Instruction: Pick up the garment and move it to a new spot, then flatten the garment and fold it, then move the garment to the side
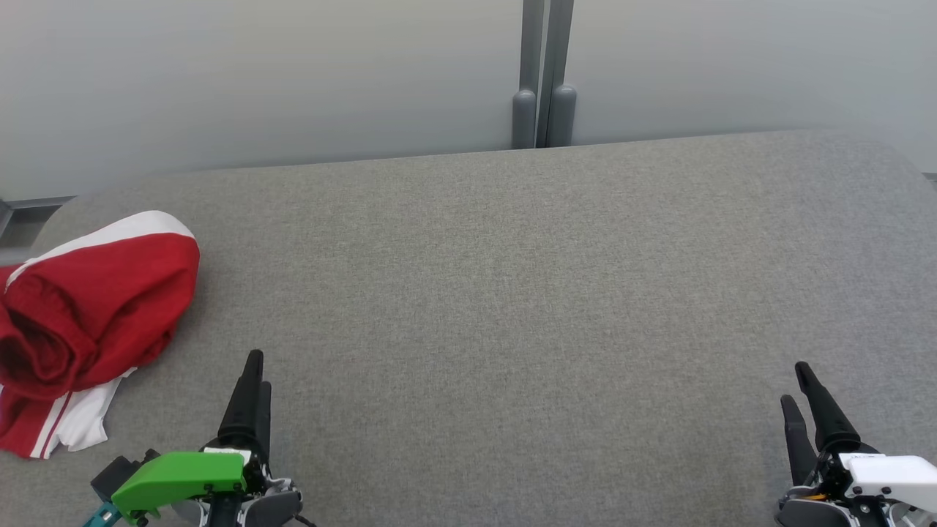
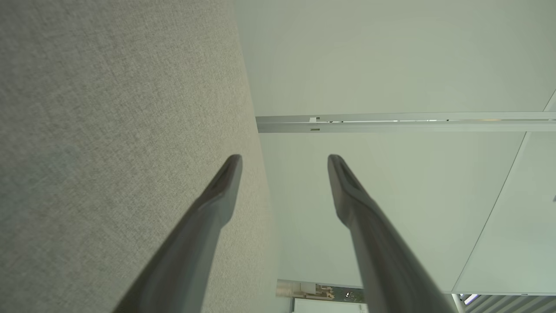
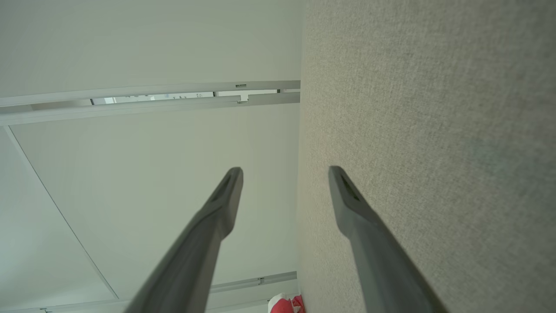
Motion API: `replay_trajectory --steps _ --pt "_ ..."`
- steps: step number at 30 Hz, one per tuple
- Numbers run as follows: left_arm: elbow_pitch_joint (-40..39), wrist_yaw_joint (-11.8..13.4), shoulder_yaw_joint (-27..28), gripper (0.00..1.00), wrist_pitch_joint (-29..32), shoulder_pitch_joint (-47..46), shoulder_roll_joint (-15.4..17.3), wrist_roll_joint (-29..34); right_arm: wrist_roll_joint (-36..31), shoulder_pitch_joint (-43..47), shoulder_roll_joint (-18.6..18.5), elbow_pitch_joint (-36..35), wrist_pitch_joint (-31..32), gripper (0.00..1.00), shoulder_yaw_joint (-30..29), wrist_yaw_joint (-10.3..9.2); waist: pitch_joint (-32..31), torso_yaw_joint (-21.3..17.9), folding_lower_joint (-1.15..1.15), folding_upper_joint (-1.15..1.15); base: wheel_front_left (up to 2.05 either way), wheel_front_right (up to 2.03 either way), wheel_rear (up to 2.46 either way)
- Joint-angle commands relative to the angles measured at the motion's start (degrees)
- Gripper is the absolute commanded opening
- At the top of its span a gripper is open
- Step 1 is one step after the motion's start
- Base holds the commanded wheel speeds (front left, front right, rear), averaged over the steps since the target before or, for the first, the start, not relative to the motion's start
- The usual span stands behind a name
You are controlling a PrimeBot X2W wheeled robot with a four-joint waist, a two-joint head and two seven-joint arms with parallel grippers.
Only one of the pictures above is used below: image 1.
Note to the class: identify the grey metal frame legs right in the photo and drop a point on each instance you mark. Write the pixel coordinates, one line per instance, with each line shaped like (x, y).
(528, 73)

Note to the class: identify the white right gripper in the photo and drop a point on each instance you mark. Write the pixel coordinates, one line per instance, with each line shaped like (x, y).
(893, 476)

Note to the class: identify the red shorts with 23 print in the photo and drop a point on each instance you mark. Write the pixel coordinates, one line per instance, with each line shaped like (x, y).
(110, 300)

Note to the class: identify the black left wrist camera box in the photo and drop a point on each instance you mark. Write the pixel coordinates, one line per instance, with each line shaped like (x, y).
(113, 476)

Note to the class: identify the grey partition post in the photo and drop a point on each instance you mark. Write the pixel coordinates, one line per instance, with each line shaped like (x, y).
(560, 73)

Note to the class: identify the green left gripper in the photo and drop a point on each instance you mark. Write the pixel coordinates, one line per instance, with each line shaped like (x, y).
(183, 479)

